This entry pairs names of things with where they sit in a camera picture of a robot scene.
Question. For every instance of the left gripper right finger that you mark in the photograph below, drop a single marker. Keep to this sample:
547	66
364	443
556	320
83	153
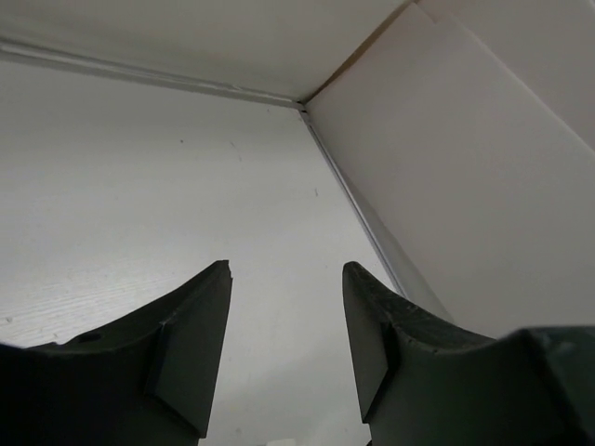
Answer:
421	380

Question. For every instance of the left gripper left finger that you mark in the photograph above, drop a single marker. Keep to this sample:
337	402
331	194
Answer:
149	377

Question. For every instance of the aluminium rail right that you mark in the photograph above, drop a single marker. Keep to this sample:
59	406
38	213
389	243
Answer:
404	276

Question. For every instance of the aluminium rail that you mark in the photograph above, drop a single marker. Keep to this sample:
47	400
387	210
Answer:
404	276
64	61

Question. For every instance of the aluminium rail back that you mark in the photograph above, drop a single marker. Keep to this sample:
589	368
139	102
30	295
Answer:
64	61

